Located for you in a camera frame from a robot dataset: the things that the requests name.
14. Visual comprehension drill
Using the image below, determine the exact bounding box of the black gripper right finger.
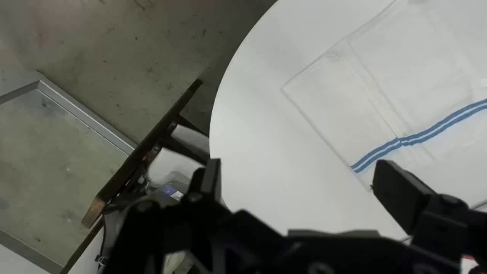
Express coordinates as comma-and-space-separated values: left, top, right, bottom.
371, 159, 470, 250

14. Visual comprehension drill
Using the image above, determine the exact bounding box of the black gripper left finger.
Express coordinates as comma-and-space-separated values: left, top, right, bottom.
181, 157, 224, 206

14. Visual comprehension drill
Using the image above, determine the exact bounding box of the white towel with blue stripes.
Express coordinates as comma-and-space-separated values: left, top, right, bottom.
282, 0, 487, 210

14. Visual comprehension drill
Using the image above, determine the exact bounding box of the dark brown wooden chair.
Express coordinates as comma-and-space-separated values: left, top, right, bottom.
81, 78, 212, 230

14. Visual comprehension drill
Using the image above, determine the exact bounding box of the aluminium framed glass panel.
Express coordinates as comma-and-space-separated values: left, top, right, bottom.
0, 78, 139, 274

